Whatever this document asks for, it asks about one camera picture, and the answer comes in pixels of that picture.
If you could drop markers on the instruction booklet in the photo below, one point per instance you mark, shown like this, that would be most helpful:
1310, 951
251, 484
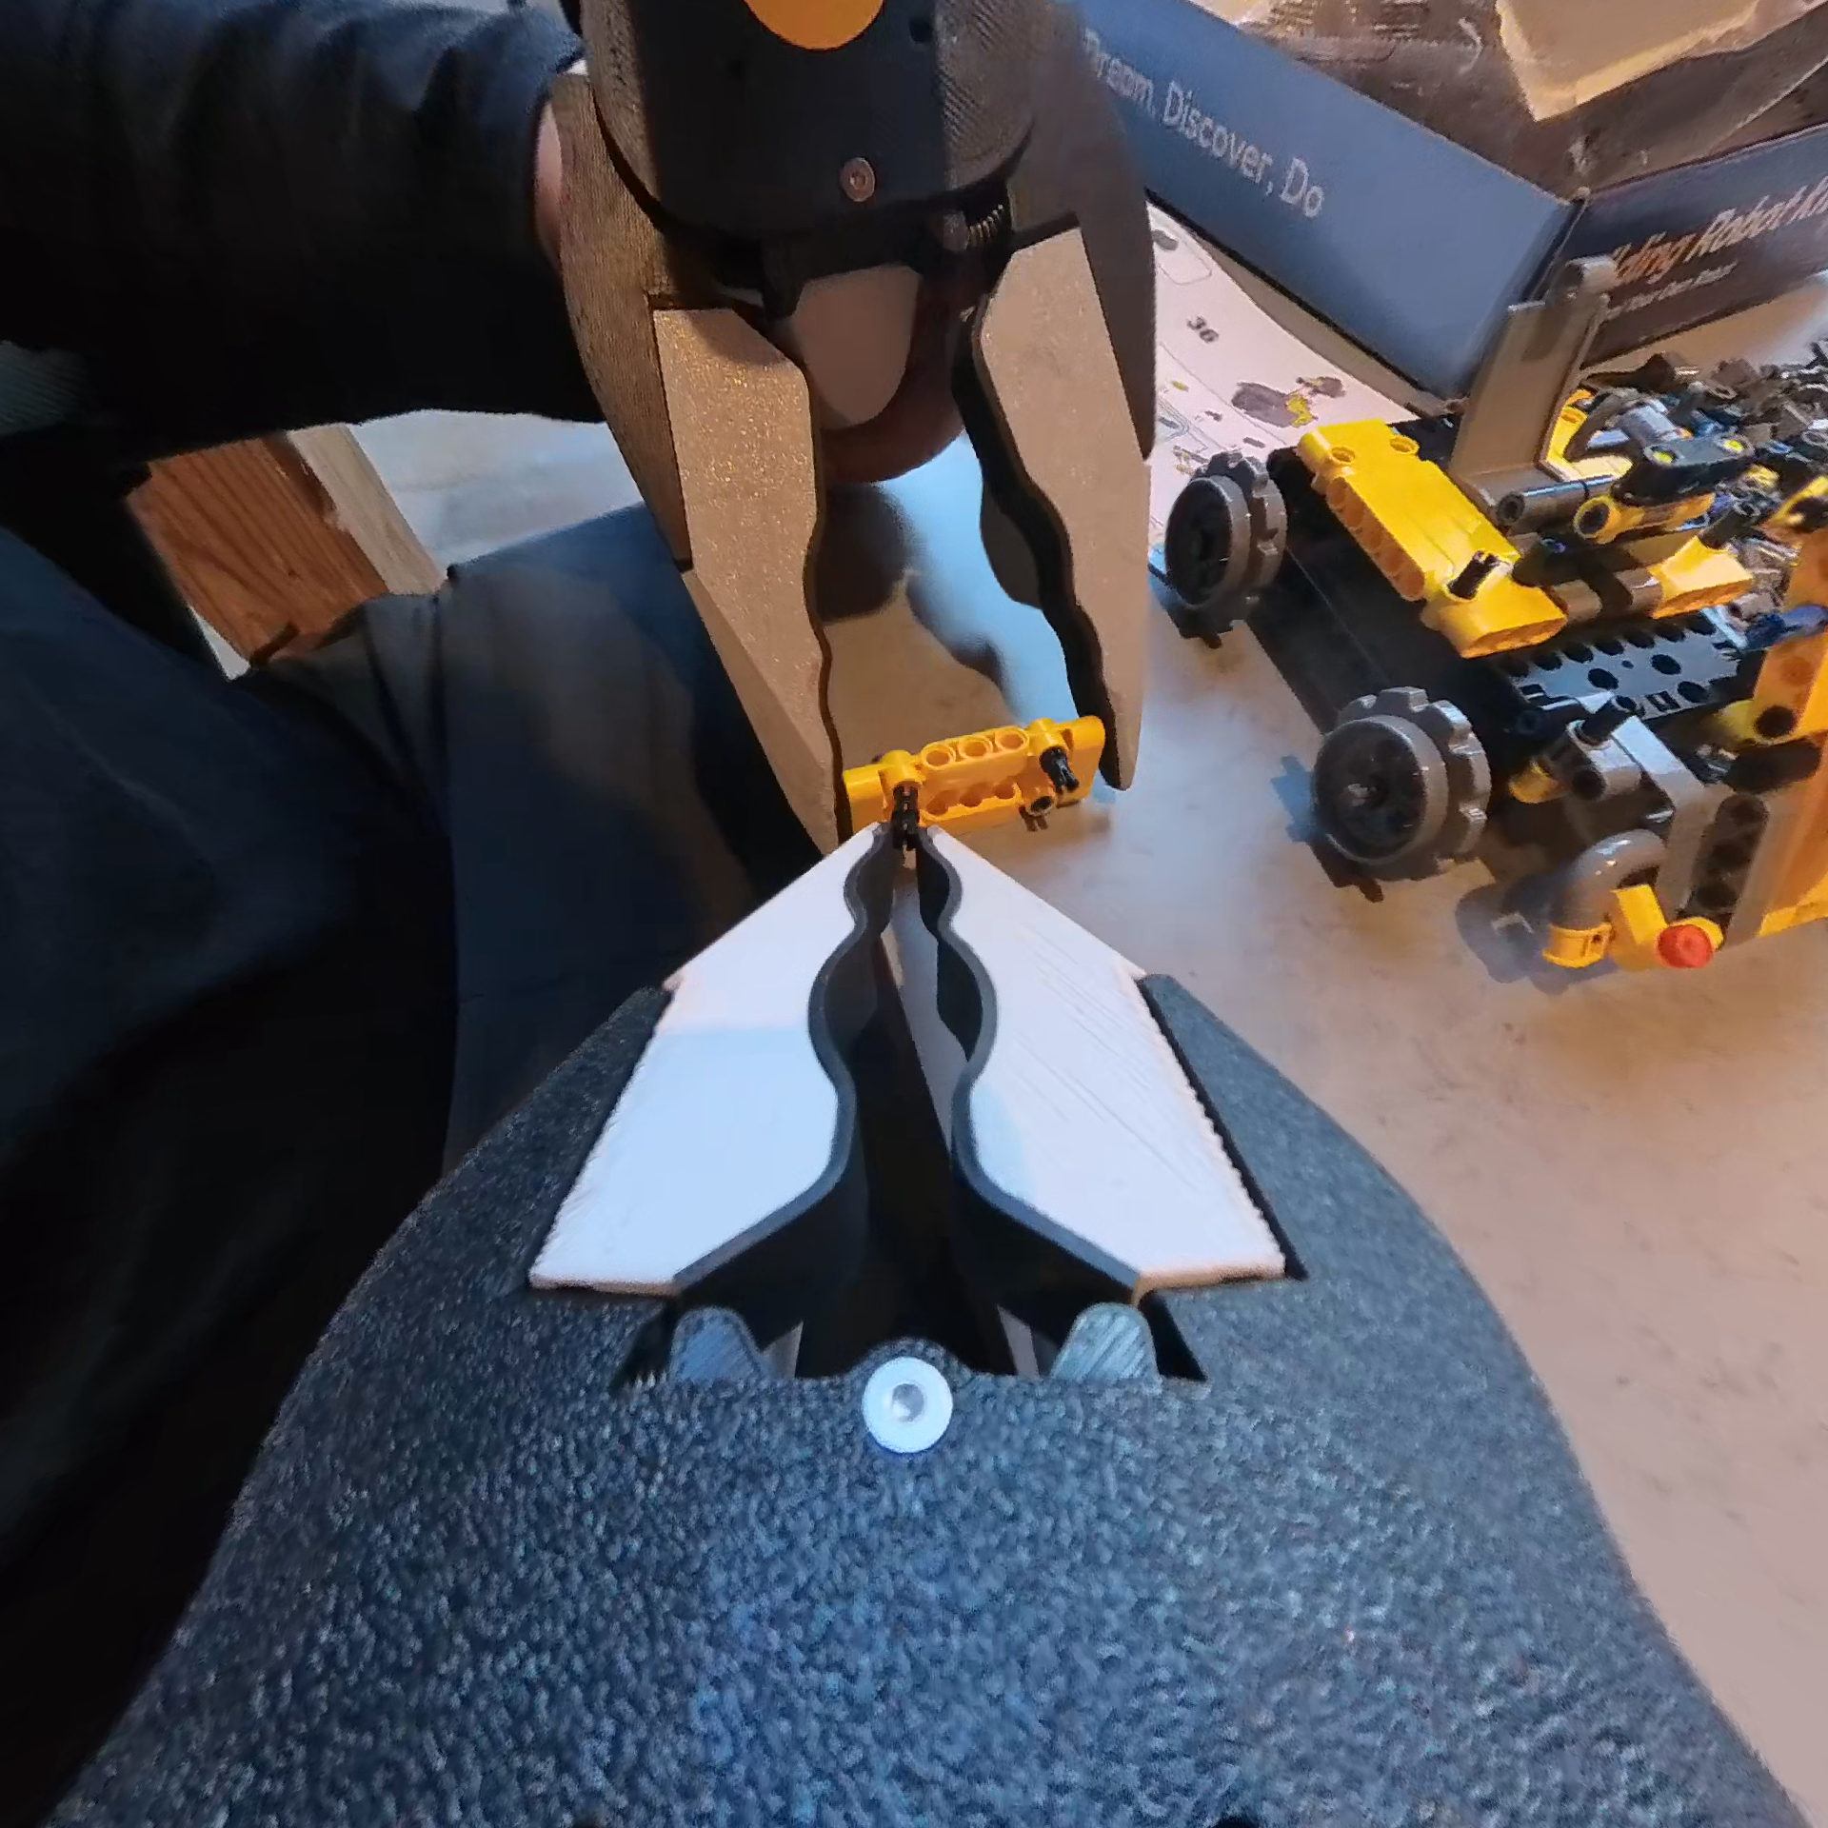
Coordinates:
1215, 358

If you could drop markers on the person's dark jacket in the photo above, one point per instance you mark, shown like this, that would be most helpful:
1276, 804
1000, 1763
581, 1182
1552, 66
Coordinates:
173, 998

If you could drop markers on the pile of loose toy bricks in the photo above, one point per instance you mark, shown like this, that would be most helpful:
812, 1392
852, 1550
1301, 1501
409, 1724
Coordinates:
1779, 378

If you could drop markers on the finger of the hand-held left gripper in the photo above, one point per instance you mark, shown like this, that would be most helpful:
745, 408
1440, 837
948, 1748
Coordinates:
1086, 457
742, 499

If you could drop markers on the wooden beam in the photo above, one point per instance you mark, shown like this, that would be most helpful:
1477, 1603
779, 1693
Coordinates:
242, 530

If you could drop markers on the grey desk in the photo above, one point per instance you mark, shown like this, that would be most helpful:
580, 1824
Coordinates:
1428, 1143

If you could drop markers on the yellow brick panel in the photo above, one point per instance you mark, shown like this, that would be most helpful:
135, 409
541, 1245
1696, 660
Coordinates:
987, 781

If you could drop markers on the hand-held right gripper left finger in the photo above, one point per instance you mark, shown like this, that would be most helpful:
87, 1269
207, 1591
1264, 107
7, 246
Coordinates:
685, 1143

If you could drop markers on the person's left hand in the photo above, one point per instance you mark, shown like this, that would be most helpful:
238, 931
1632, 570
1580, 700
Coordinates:
893, 451

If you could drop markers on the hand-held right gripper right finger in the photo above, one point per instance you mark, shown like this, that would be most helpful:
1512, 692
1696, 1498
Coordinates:
1115, 1143

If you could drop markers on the person's leg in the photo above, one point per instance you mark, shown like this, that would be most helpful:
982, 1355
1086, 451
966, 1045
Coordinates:
571, 786

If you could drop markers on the dark blue cardboard box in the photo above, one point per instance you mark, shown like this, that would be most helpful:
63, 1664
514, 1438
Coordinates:
1356, 185

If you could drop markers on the person's left forearm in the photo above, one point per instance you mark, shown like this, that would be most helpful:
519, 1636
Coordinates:
286, 185

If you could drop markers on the yellow brick toy vehicle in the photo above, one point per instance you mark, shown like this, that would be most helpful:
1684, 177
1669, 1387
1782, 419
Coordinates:
1428, 530

